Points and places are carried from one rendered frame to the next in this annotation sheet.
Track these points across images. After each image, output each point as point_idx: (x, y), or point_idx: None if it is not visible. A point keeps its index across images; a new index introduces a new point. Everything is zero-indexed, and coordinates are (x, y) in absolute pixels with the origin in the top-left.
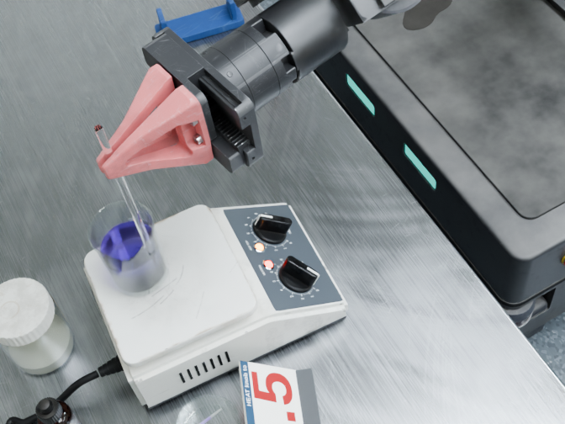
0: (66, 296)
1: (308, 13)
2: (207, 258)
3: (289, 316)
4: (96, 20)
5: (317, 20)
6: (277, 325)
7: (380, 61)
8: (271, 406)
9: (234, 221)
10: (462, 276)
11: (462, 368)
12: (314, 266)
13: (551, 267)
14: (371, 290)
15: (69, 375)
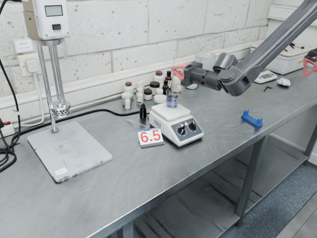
0: None
1: (214, 74)
2: (177, 112)
3: (170, 129)
4: (243, 107)
5: (214, 76)
6: (168, 128)
7: (312, 211)
8: (152, 135)
9: (190, 119)
10: (197, 166)
11: (171, 167)
12: (187, 136)
13: None
14: (187, 151)
15: None
